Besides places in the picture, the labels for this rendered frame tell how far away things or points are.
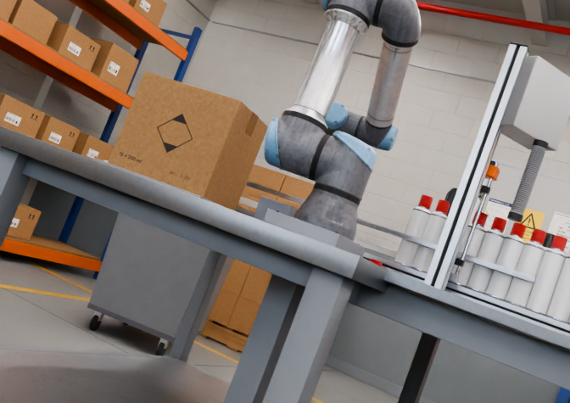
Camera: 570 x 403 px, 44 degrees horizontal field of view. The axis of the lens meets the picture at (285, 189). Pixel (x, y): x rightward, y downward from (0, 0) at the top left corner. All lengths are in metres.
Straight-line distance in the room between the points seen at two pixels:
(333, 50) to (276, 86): 5.84
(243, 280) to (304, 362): 4.30
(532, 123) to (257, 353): 0.91
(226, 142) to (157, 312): 2.39
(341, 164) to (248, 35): 6.42
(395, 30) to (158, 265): 2.61
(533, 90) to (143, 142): 1.01
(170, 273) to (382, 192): 3.19
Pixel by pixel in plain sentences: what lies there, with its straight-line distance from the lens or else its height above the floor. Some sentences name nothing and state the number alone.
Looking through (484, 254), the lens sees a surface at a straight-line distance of 1.92.
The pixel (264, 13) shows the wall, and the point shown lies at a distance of 8.03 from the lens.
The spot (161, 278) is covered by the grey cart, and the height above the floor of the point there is 0.43.
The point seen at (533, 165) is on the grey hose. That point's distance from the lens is 1.86.
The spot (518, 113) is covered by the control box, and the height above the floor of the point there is 1.32.
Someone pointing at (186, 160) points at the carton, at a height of 0.93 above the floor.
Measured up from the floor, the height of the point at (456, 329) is 0.77.
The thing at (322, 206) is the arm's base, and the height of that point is 0.92.
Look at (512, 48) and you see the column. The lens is 1.92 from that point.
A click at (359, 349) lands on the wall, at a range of 6.65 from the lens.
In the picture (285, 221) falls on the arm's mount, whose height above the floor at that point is 0.86.
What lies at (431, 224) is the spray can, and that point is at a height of 1.01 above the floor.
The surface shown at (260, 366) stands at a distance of 1.42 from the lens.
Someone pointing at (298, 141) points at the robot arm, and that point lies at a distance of 1.66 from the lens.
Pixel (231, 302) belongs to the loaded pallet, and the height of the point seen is 0.33.
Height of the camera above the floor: 0.78
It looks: 5 degrees up
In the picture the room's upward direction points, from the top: 21 degrees clockwise
